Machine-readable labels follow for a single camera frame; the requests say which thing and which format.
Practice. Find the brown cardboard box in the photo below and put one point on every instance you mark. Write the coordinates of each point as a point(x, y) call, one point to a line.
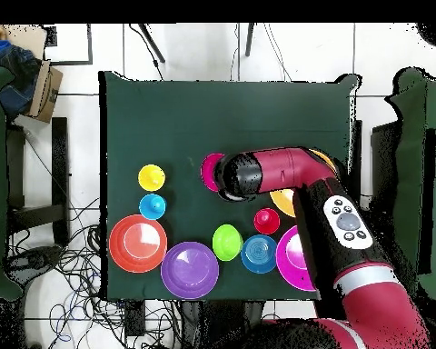
point(45, 91)

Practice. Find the black tripod leg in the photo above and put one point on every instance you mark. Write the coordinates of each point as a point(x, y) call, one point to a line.
point(249, 39)
point(150, 41)

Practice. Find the blue bowl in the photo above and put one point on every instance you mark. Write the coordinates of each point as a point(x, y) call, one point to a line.
point(258, 253)

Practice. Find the black stool frame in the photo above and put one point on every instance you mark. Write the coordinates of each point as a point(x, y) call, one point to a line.
point(60, 174)

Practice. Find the blue cup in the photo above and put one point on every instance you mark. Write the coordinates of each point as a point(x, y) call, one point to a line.
point(152, 206)

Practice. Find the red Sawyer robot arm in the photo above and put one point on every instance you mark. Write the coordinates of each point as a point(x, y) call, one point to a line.
point(287, 167)

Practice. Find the purple bowl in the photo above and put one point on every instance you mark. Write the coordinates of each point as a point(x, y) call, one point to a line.
point(189, 272)

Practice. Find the large orange bowl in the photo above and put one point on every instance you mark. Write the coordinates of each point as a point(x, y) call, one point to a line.
point(283, 201)

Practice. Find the dark green tablecloth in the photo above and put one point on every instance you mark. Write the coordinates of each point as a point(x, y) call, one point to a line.
point(221, 116)

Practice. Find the green bowl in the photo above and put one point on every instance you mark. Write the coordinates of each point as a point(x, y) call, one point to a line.
point(227, 242)

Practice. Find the large pink bowl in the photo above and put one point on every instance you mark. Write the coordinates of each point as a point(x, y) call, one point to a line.
point(292, 261)

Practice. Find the red-orange bowl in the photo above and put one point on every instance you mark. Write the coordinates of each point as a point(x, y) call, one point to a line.
point(138, 243)

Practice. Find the small crimson bowl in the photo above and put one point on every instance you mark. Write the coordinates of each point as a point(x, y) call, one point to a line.
point(208, 172)

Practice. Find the yellow cup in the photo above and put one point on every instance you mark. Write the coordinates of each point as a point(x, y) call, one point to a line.
point(151, 177)

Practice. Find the black pedestal foot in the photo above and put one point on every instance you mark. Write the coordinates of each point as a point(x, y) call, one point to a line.
point(36, 258)

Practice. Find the white panel black frame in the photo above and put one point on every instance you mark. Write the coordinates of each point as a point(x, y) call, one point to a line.
point(67, 43)

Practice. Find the red cup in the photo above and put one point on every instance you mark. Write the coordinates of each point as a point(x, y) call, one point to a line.
point(266, 221)

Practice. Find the blue fabric bundle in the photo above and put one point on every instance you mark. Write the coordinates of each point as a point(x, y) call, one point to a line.
point(14, 72)

